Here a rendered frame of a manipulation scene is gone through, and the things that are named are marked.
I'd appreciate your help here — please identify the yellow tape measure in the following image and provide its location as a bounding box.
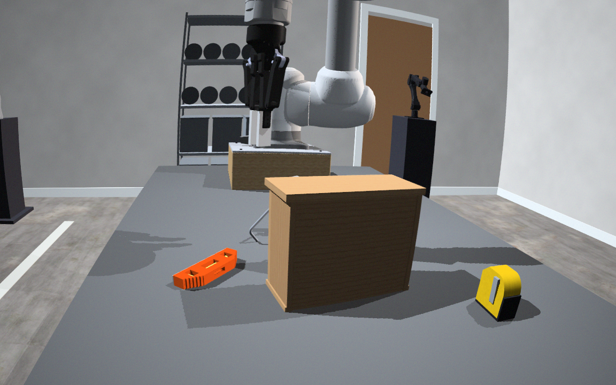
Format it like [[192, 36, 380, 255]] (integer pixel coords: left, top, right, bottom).
[[475, 265, 521, 322]]

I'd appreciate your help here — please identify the brown wooden cabinet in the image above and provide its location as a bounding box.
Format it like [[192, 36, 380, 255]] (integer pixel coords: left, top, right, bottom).
[[265, 174, 426, 312]]

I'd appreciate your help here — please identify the orange spirit level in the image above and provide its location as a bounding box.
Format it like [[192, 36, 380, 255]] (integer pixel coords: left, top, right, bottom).
[[172, 248, 237, 289]]

